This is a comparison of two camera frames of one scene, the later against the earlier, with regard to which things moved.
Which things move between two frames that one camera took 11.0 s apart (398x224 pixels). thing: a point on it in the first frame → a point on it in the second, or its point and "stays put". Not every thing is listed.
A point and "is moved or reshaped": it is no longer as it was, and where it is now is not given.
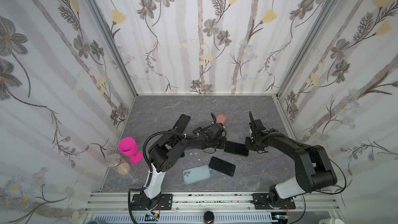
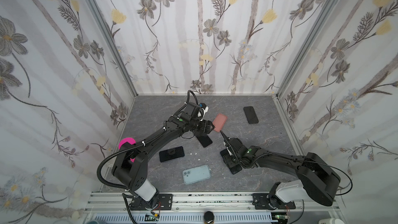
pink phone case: [221, 118] stays put
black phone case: [236, 148] is moved or reshaped
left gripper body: [220, 143] → [201, 126]
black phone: [222, 166] → [233, 169]
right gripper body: [256, 131] → [230, 144]
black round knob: [209, 217] stays put
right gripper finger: [251, 123] → [226, 140]
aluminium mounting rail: [119, 203] stays put
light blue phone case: [195, 174] stays put
